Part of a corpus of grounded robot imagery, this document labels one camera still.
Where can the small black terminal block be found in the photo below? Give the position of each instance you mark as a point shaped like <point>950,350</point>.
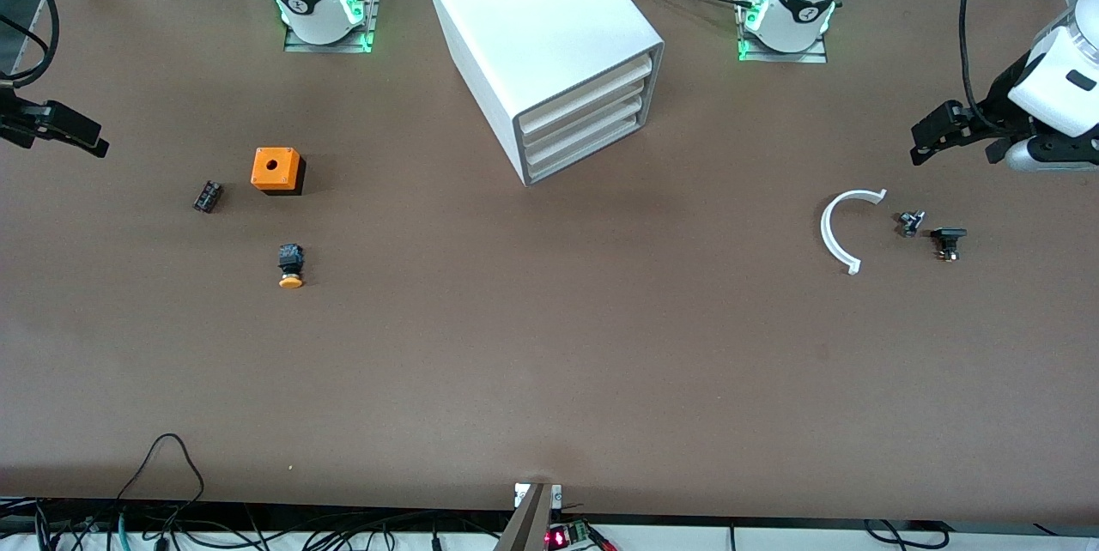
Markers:
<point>208,196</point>

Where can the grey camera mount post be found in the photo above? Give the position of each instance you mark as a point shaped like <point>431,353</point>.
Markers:
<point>528,521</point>

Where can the black flat-head switch part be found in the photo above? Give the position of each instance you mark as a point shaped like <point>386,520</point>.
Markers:
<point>948,236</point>

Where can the small black silver part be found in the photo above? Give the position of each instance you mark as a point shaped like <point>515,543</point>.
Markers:
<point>911,223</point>

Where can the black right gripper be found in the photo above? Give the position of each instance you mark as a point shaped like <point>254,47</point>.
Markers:
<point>19,119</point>

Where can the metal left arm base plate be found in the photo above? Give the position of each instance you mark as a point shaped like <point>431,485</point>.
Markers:
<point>811,57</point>

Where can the circuit board with red light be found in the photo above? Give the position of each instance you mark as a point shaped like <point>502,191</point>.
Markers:
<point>567,536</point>

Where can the white curved plastic arc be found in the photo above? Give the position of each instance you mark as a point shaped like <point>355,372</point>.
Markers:
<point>826,233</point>

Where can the yellow cap push button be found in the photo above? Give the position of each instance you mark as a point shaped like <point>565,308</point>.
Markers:
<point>291,266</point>

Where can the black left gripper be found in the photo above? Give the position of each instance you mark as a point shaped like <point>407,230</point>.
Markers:
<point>1000,98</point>

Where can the orange switch box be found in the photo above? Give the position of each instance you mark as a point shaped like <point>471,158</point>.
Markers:
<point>276,169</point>

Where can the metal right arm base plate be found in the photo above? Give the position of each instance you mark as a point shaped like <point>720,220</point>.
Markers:
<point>371,10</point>

